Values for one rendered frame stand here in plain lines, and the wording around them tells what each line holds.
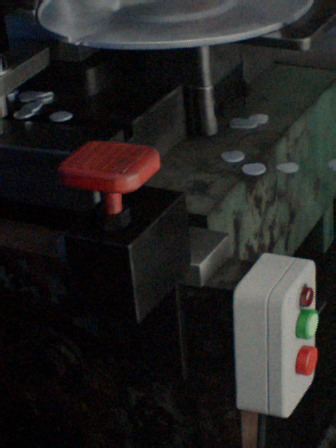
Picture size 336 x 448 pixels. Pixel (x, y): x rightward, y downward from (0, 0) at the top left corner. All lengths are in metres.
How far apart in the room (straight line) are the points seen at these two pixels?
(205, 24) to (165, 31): 0.04
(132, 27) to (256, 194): 0.21
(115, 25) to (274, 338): 0.37
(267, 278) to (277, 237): 0.24
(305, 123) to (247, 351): 0.35
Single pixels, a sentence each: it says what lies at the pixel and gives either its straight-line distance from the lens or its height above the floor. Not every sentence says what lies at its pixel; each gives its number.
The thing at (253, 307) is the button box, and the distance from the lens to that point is 1.06.
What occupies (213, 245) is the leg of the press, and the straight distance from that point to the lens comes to 1.10.
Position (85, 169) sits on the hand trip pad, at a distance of 0.97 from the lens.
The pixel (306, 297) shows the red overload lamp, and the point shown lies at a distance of 1.07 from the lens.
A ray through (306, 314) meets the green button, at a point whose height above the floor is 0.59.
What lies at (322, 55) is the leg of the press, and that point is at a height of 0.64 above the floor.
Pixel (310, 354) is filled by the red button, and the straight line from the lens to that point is 1.10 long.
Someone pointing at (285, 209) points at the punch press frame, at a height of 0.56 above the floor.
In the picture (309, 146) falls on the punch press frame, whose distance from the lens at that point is 1.37.
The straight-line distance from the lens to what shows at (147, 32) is 1.21.
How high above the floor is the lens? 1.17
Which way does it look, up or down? 28 degrees down
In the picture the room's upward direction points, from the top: 5 degrees counter-clockwise
